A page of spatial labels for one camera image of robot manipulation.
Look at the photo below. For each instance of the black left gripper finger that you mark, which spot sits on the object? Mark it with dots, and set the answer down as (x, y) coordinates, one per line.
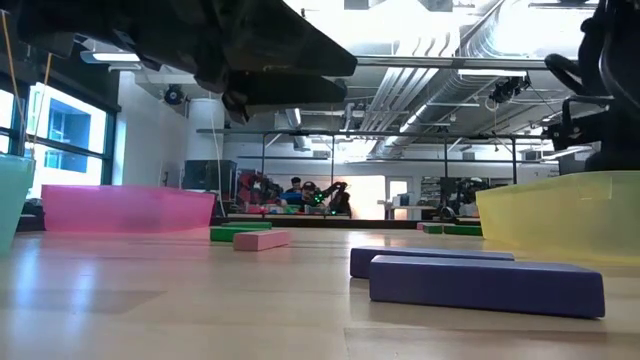
(285, 90)
(285, 45)

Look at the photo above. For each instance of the black background robot arm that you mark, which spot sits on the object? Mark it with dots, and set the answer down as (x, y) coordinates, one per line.
(335, 189)

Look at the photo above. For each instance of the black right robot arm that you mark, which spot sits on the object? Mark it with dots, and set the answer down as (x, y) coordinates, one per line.
(620, 50)

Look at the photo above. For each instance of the black monitor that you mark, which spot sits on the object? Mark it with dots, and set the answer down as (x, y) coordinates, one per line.
(575, 167)
(210, 175)

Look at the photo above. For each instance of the black ceiling spotlight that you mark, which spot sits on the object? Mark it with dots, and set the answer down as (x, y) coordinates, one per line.
(173, 94)

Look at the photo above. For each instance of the yellow translucent plastic bin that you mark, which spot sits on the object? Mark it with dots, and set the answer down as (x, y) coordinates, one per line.
(565, 215)

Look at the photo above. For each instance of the white round column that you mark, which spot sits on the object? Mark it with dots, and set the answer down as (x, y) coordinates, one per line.
(205, 130)

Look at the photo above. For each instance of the person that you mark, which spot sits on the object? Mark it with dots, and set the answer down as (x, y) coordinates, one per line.
(345, 202)
(308, 192)
(296, 182)

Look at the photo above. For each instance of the red and black background robot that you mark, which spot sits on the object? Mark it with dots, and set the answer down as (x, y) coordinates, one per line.
(250, 187)

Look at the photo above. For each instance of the background wooden table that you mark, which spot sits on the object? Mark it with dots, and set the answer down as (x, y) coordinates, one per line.
(280, 217)

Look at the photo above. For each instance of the large bright window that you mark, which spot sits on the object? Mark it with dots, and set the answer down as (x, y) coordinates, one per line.
(65, 140)

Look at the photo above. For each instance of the black ceiling track fixture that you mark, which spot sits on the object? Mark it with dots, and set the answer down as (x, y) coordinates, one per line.
(560, 4)

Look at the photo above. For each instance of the narrow bright window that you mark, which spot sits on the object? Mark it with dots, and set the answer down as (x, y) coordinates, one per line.
(6, 120)

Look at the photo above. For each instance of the pink translucent plastic bin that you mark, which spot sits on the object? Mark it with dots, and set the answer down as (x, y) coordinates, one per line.
(125, 207)

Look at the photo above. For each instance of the purple wooden block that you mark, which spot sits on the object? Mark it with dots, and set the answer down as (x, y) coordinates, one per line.
(380, 261)
(485, 287)

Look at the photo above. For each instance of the green translucent plastic bin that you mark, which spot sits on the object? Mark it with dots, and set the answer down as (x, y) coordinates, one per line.
(12, 200)

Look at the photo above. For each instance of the long ceiling light rail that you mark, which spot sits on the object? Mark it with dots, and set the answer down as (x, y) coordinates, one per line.
(110, 56)

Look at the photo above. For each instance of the black metal rack frame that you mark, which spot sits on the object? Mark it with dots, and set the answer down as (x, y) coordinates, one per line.
(300, 132)

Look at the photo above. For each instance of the ribbed silver ceiling duct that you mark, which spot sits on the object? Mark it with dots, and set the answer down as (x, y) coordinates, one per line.
(400, 90)

